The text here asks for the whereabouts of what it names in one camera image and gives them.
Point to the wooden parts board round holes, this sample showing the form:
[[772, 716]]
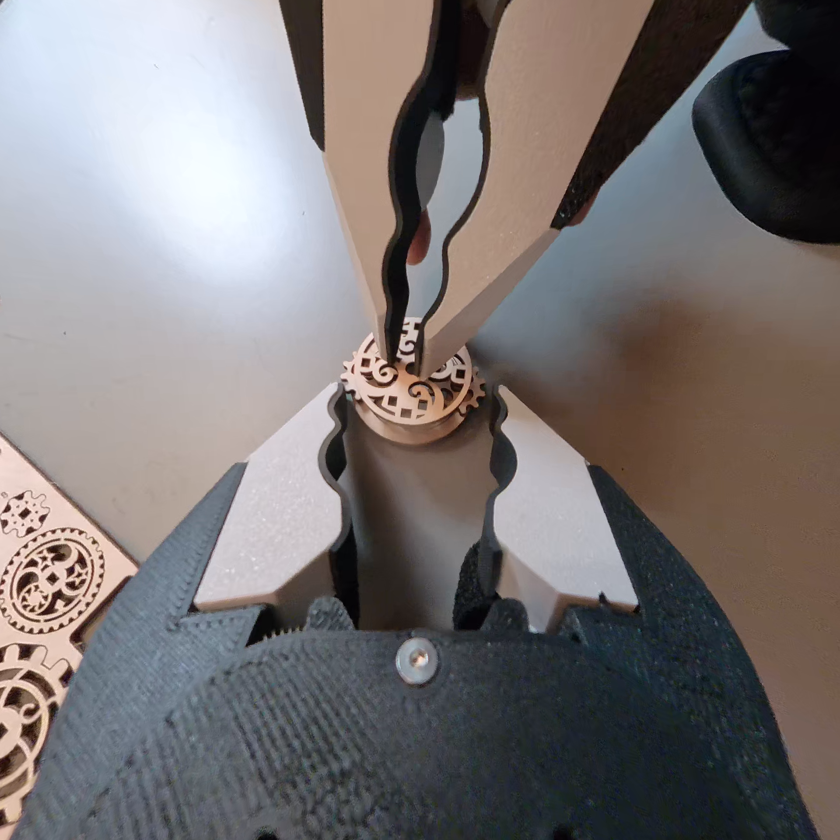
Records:
[[39, 472]]

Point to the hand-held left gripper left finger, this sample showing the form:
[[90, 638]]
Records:
[[275, 525]]

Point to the ornate wooden disc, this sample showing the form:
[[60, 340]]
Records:
[[394, 400]]

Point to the black woven armrest pad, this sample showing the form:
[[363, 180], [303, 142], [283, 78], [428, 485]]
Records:
[[774, 151]]

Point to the person's right hand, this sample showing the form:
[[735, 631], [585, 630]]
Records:
[[420, 243]]

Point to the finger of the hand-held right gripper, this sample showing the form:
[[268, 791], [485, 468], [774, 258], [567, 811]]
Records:
[[525, 164], [361, 131]]

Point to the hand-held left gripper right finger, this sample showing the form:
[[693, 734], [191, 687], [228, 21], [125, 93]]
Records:
[[558, 525]]

